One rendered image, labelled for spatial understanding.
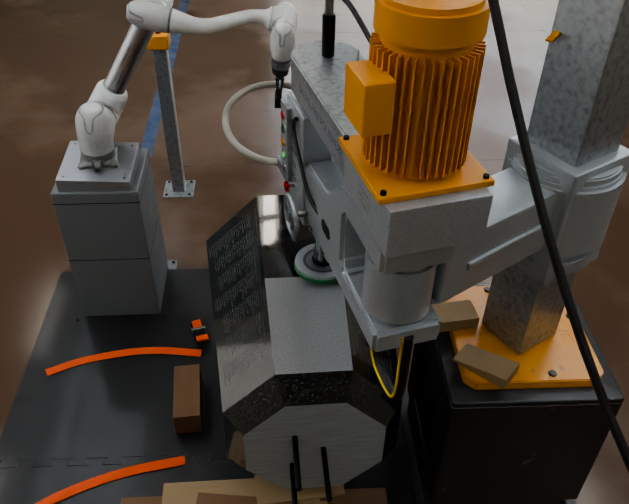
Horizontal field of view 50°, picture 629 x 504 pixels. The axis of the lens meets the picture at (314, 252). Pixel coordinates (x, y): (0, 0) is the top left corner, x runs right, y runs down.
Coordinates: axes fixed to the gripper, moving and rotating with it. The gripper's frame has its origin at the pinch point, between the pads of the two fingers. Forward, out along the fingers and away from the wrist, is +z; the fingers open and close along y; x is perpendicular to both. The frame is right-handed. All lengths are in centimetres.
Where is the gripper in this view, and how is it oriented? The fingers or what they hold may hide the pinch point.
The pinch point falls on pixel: (278, 99)
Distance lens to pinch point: 322.4
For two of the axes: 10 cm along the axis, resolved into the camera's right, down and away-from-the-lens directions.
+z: -1.0, 5.4, 8.4
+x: 10.0, 0.4, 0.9
